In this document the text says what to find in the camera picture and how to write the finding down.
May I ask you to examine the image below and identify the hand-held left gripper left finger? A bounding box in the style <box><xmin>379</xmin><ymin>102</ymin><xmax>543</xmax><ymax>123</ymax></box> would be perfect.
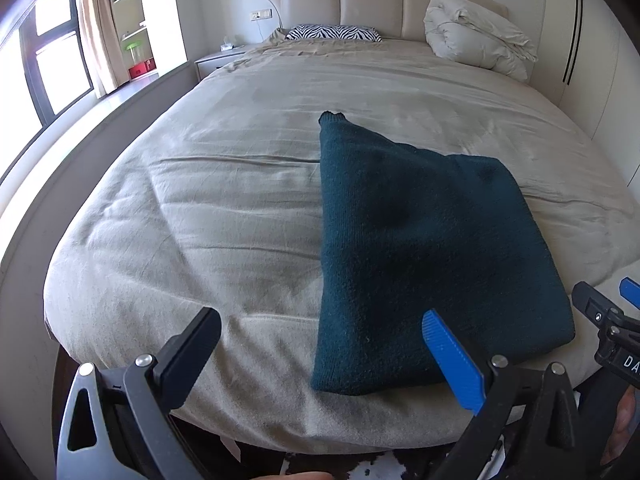
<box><xmin>55</xmin><ymin>307</ymin><xmax>224</xmax><ymax>480</ymax></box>

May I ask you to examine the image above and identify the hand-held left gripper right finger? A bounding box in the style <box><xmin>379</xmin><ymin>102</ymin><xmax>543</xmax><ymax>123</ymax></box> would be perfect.
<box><xmin>421</xmin><ymin>308</ymin><xmax>582</xmax><ymax>480</ymax></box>

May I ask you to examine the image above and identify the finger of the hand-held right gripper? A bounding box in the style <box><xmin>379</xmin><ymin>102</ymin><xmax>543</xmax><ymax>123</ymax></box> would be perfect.
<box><xmin>619</xmin><ymin>276</ymin><xmax>640</xmax><ymax>311</ymax></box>
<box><xmin>572</xmin><ymin>281</ymin><xmax>628</xmax><ymax>333</ymax></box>

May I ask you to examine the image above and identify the dark teal knit sweater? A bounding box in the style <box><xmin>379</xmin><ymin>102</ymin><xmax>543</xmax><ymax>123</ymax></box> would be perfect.
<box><xmin>310</xmin><ymin>111</ymin><xmax>577</xmax><ymax>397</ymax></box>

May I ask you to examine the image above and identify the person's right hand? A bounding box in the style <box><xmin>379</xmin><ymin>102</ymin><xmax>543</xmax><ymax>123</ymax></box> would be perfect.
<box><xmin>616</xmin><ymin>389</ymin><xmax>640</xmax><ymax>443</ymax></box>

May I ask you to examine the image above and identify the black and white cowhide rug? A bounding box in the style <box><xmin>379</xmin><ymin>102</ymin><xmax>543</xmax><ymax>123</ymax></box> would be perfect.
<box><xmin>277</xmin><ymin>446</ymin><xmax>463</xmax><ymax>480</ymax></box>

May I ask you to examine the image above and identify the bed with beige sheet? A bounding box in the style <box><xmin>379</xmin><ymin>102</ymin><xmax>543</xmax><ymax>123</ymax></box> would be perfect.
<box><xmin>44</xmin><ymin>39</ymin><xmax>640</xmax><ymax>453</ymax></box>

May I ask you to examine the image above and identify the white nightstand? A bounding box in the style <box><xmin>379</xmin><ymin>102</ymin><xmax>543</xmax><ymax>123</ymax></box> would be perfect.
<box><xmin>193</xmin><ymin>42</ymin><xmax>262</xmax><ymax>82</ymax></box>

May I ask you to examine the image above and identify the rolled white duvet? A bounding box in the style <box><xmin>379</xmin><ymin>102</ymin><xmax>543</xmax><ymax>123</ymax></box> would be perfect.
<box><xmin>423</xmin><ymin>0</ymin><xmax>540</xmax><ymax>81</ymax></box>

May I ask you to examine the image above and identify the black framed window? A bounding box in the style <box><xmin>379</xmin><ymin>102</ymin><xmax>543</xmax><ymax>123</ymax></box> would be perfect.
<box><xmin>0</xmin><ymin>0</ymin><xmax>97</xmax><ymax>173</ymax></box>

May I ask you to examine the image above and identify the beige curtain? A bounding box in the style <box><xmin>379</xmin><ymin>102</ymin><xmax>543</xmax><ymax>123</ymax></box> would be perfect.
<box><xmin>75</xmin><ymin>0</ymin><xmax>127</xmax><ymax>99</ymax></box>

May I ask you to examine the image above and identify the white shelf unit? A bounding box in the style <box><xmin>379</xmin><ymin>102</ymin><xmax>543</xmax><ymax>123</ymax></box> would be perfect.
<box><xmin>107</xmin><ymin>0</ymin><xmax>190</xmax><ymax>87</ymax></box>

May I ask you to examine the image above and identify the zebra print pillow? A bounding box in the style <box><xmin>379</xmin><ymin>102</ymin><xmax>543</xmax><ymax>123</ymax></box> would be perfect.
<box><xmin>284</xmin><ymin>24</ymin><xmax>383</xmax><ymax>43</ymax></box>

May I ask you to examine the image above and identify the white wardrobe with black handles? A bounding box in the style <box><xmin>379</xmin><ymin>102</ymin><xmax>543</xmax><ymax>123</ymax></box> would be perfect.
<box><xmin>542</xmin><ymin>0</ymin><xmax>640</xmax><ymax>188</ymax></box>

